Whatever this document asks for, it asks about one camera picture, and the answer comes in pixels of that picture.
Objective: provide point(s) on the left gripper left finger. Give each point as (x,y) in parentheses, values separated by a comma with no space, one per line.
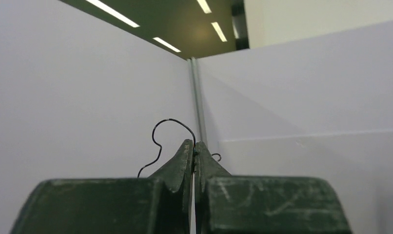
(157,204)

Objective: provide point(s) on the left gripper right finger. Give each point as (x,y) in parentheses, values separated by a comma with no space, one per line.
(241,204)

